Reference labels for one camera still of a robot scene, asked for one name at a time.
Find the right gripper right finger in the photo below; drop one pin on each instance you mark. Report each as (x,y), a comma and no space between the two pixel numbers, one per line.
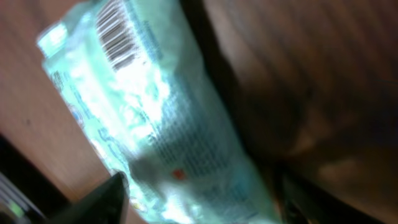
(304,203)

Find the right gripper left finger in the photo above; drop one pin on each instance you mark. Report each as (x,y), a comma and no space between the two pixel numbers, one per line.
(107,204)

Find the white wet wipes pack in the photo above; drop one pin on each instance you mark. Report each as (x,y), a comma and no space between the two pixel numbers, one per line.
(133,77)

